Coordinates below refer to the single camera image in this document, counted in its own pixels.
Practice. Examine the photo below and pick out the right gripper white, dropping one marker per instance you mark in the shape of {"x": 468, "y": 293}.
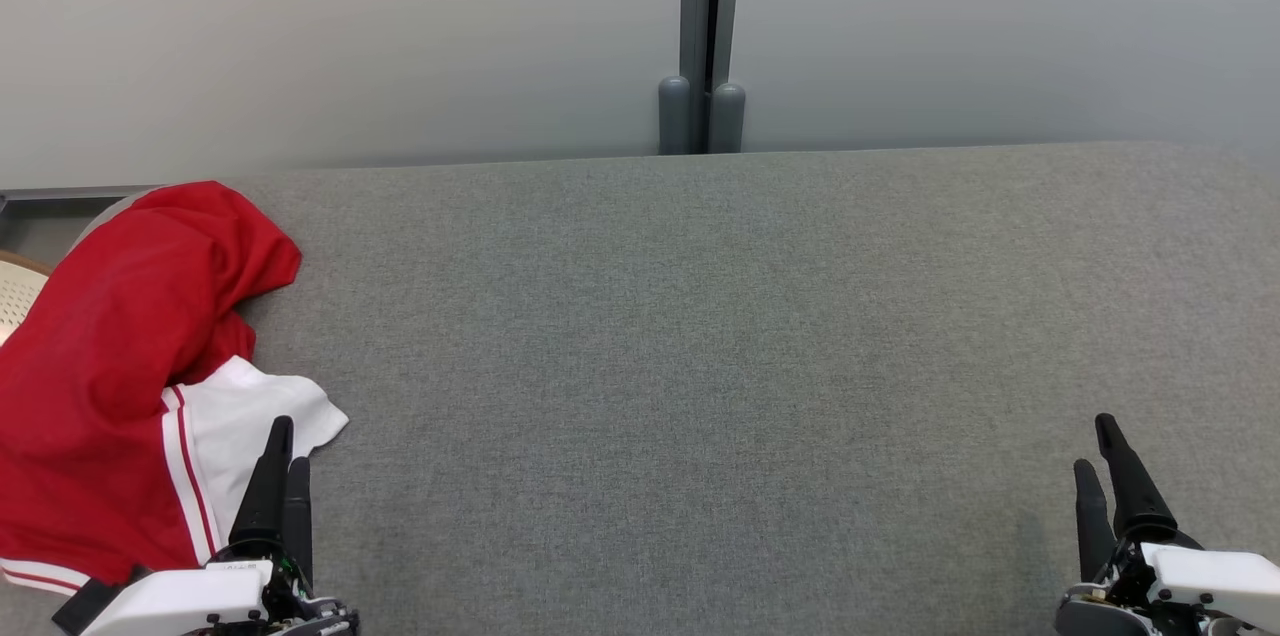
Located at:
{"x": 1210, "y": 576}

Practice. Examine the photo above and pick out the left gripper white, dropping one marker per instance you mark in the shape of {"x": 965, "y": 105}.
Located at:
{"x": 180, "y": 601}

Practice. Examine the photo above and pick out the red basketball jersey number 23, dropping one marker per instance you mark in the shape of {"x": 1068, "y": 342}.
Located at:
{"x": 80, "y": 476}

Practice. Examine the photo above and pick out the beige perforated laundry basket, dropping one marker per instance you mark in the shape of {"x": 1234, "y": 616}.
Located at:
{"x": 18, "y": 301}

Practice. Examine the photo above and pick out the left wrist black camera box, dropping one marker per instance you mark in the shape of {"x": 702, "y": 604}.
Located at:
{"x": 85, "y": 604}

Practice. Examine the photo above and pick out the grey cylindrical post foot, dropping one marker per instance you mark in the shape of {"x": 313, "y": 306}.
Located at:
{"x": 728, "y": 121}
{"x": 674, "y": 116}

